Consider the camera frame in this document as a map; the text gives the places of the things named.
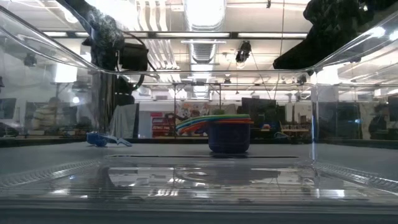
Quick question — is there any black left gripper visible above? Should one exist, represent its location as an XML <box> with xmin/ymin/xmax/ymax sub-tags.
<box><xmin>82</xmin><ymin>14</ymin><xmax>150</xmax><ymax>135</ymax></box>

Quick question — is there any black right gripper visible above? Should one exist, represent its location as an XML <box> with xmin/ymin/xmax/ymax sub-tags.
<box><xmin>272</xmin><ymin>0</ymin><xmax>377</xmax><ymax>70</ymax></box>

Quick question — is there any blue measuring cup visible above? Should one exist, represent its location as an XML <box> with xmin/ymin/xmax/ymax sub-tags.
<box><xmin>86</xmin><ymin>132</ymin><xmax>133</xmax><ymax>148</ymax></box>

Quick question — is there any red measuring cup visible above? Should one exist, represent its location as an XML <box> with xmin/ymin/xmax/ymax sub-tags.
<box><xmin>177</xmin><ymin>118</ymin><xmax>253</xmax><ymax>133</ymax></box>

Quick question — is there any green measuring cup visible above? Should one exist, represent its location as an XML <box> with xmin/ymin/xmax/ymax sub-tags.
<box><xmin>176</xmin><ymin>114</ymin><xmax>251</xmax><ymax>128</ymax></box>

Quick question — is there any teal measuring cup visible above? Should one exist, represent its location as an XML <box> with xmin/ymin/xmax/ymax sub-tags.
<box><xmin>176</xmin><ymin>116</ymin><xmax>251</xmax><ymax>130</ymax></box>

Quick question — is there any purple measuring cup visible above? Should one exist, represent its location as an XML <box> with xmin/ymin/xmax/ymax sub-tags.
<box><xmin>186</xmin><ymin>122</ymin><xmax>252</xmax><ymax>154</ymax></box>

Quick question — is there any clear plastic basket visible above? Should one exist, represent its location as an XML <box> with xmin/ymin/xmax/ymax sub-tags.
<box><xmin>0</xmin><ymin>6</ymin><xmax>398</xmax><ymax>224</ymax></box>

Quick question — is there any grey hanging cloth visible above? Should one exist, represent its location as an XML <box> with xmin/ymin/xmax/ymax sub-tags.
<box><xmin>110</xmin><ymin>104</ymin><xmax>140</xmax><ymax>139</ymax></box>

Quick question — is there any red background sign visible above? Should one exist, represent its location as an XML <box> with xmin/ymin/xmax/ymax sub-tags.
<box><xmin>151</xmin><ymin>111</ymin><xmax>175</xmax><ymax>138</ymax></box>

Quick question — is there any person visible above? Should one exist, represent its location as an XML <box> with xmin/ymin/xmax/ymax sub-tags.
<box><xmin>368</xmin><ymin>104</ymin><xmax>391</xmax><ymax>141</ymax></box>
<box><xmin>32</xmin><ymin>96</ymin><xmax>78</xmax><ymax>131</ymax></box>

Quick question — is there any black background monitor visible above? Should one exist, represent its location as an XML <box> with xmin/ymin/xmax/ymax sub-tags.
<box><xmin>238</xmin><ymin>98</ymin><xmax>285</xmax><ymax>125</ymax></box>

